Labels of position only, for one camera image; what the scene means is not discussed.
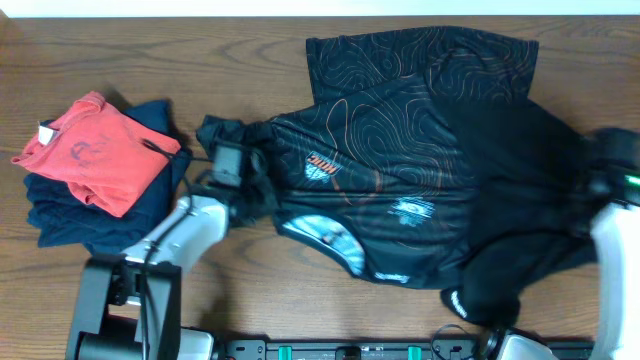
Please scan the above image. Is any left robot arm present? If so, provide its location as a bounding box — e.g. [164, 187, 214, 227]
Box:
[65, 145, 274, 360]

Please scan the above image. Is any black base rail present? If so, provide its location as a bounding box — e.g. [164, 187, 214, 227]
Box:
[225, 338, 480, 360]

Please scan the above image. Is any small black looped cable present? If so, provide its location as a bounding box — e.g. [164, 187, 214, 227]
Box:
[427, 323, 476, 360]

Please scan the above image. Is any plain black garment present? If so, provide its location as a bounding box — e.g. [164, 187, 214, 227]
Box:
[437, 100, 596, 326]

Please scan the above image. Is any folded navy blue garment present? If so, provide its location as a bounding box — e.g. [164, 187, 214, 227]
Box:
[24, 100, 191, 253]

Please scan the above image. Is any folded orange t-shirt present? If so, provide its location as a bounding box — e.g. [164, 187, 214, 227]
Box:
[11, 92, 180, 217]

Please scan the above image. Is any black jersey with orange lines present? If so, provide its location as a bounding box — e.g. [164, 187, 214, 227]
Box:
[196, 26, 539, 289]

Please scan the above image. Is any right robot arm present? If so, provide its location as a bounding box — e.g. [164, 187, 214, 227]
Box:
[473, 128, 639, 360]

